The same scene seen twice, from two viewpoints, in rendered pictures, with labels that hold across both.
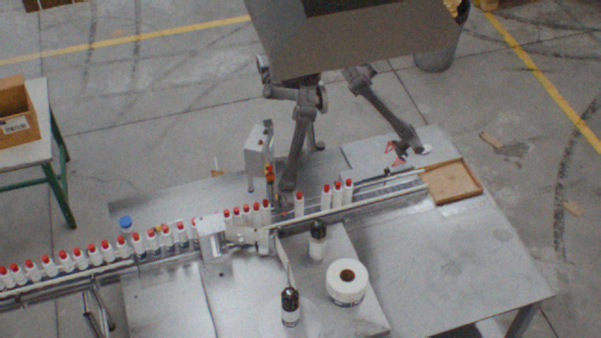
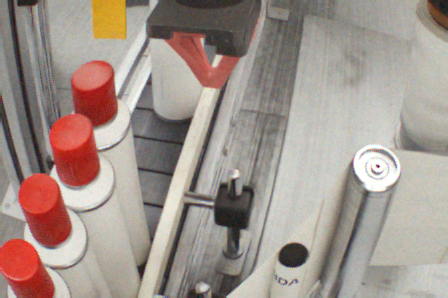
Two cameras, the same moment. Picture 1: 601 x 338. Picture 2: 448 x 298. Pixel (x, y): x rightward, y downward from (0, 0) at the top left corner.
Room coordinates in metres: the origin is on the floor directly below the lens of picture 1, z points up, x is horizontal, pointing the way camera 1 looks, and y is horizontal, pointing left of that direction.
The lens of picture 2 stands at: (1.80, 0.40, 1.36)
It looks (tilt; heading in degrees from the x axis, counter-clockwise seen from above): 48 degrees down; 301
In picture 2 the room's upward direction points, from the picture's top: straight up
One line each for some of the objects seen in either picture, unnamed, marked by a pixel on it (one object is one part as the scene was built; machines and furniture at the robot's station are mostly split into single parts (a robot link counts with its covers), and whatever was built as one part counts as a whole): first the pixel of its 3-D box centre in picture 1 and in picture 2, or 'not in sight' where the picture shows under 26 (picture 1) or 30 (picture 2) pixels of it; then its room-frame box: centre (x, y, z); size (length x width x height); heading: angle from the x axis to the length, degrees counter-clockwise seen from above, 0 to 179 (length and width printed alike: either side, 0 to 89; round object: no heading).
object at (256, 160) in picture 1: (259, 150); not in sight; (2.12, 0.19, 1.38); 0.17 x 0.10 x 0.19; 164
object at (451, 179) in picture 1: (450, 179); not in sight; (2.39, -0.89, 0.85); 0.30 x 0.26 x 0.04; 109
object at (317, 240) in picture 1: (317, 240); (446, 45); (1.84, -0.10, 1.03); 0.09 x 0.09 x 0.30
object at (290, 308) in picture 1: (289, 307); not in sight; (1.45, 0.03, 1.04); 0.09 x 0.09 x 0.29
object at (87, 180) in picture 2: (256, 216); (94, 228); (2.02, 0.21, 0.98); 0.05 x 0.05 x 0.20
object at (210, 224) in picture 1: (209, 224); not in sight; (1.85, 0.43, 1.14); 0.14 x 0.11 x 0.01; 109
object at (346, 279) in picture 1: (346, 283); not in sight; (1.63, -0.24, 0.95); 0.20 x 0.20 x 0.14
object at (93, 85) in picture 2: (266, 213); (106, 175); (2.04, 0.17, 0.98); 0.05 x 0.05 x 0.20
